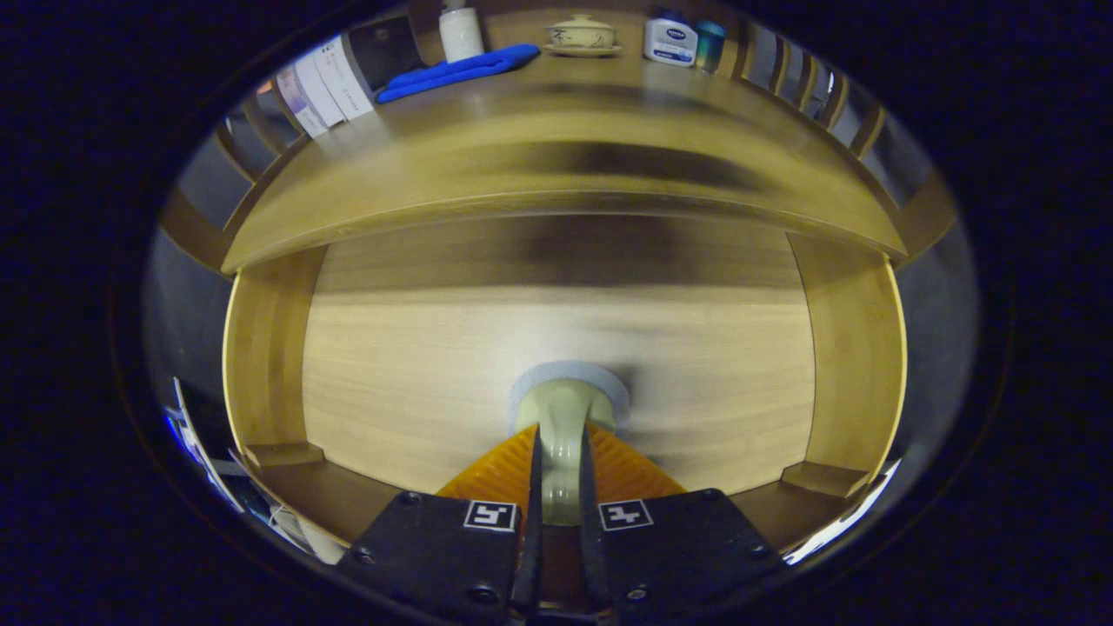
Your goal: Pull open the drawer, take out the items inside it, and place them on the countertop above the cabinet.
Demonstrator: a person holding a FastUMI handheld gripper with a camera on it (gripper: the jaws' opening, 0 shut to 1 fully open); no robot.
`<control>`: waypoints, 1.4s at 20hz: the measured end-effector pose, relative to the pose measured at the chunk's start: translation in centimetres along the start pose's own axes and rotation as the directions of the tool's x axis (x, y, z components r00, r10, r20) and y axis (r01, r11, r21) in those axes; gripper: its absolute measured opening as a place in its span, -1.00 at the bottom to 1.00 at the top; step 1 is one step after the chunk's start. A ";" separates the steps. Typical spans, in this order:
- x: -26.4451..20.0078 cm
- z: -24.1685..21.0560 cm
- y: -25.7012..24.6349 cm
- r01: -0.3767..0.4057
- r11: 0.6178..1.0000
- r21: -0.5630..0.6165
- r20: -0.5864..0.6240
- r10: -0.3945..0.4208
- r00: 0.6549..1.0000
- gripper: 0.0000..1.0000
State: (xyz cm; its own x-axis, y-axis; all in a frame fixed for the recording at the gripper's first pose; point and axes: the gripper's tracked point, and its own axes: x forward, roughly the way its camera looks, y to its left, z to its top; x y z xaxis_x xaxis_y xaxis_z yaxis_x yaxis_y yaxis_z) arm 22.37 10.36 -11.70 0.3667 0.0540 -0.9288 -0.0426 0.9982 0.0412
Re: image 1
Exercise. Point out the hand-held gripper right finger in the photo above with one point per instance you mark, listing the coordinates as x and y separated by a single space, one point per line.
591 539

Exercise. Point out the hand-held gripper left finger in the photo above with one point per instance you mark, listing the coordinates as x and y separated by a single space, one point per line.
532 522

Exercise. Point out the wooden countertop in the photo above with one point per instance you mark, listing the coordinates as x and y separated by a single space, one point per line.
487 174

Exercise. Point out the blue cloth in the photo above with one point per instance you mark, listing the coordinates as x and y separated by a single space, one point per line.
452 71

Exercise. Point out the thin purple spine book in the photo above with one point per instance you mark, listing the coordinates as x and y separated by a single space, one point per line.
300 109

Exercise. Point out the thin white book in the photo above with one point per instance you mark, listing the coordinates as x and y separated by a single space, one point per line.
323 91

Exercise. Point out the beige ceramic lidded jar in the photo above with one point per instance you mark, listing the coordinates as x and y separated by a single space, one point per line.
581 35

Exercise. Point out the white spray bottle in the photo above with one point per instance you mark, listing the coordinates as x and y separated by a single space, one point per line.
461 35

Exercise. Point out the white bottle with blue cap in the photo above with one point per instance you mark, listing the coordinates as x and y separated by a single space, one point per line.
669 42

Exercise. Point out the teal bottle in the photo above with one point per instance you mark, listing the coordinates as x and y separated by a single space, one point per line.
709 45

